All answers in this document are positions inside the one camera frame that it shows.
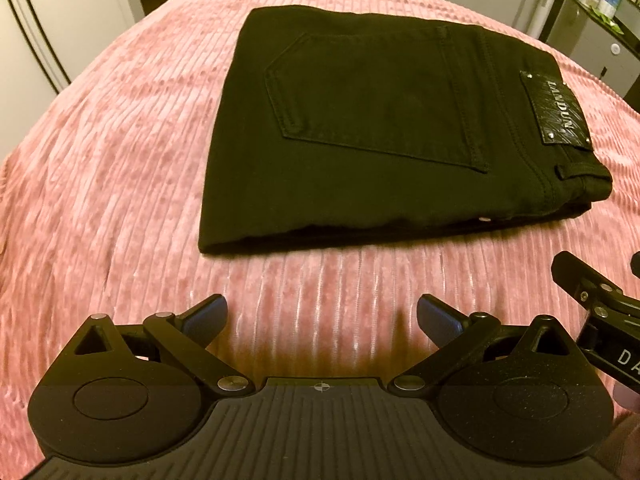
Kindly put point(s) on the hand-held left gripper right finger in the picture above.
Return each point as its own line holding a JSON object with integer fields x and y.
{"x": 434, "y": 316}

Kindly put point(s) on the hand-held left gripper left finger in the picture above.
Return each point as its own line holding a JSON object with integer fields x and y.
{"x": 207, "y": 317}

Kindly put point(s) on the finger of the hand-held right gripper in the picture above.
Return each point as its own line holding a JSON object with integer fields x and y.
{"x": 575, "y": 272}
{"x": 636, "y": 264}

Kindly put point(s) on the black pants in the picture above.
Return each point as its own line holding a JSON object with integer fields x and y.
{"x": 375, "y": 125}

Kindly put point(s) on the person's right hand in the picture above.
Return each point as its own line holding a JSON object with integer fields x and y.
{"x": 627, "y": 394}

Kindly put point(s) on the pink ribbed blanket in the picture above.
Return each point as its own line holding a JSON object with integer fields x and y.
{"x": 100, "y": 170}

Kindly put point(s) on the dark cabinet with small things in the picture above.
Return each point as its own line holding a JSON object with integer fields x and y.
{"x": 595, "y": 35}

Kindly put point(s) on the white tower fan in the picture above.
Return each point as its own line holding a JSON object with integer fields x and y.
{"x": 547, "y": 0}

